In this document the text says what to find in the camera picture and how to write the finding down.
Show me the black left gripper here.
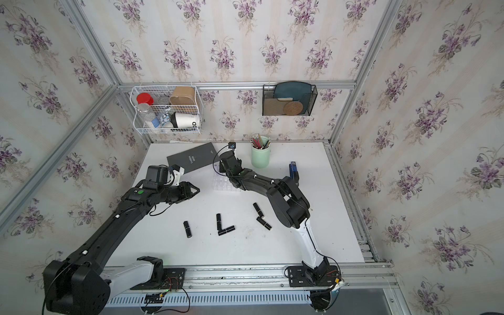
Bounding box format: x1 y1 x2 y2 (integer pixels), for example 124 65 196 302
158 182 202 204

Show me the black lipstick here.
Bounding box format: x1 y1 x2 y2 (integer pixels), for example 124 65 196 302
256 217 272 230
253 203 264 219
183 220 192 238
216 213 223 232
218 225 236 236

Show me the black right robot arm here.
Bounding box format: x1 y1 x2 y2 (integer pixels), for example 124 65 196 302
215 150 331 283

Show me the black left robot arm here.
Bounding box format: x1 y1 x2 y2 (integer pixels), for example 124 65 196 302
42 165 200 314

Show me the clear acrylic lipstick organizer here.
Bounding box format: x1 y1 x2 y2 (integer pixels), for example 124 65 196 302
213 172 241 192

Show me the dark grey book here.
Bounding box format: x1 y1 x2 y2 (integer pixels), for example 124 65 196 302
167 143 217 181

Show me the green pen cup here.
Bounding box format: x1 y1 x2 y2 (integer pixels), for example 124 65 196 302
251 134 271 169

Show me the white black cylinder device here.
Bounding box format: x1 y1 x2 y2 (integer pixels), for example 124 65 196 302
170 112 201 129

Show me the brown cardboard box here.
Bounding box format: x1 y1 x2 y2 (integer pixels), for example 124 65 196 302
169 86 197 106

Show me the round cork coaster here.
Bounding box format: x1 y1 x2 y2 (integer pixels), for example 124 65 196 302
283 101 304 116

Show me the clear plastic bottle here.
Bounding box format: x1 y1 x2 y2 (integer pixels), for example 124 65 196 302
137 103 161 129

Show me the red lid jar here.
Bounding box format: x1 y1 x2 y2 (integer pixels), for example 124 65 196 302
136 93 154 106

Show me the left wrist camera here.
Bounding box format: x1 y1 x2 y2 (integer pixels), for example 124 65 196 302
168 165 185 186

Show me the black mesh wall holder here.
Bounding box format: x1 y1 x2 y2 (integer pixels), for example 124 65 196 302
262 83 318 116

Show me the white wire basket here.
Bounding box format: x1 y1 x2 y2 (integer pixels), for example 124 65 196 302
129 85 203 135

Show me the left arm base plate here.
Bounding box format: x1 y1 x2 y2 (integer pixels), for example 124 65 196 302
131 268 186 291

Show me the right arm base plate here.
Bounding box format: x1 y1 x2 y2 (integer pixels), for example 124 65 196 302
284 265 342 287

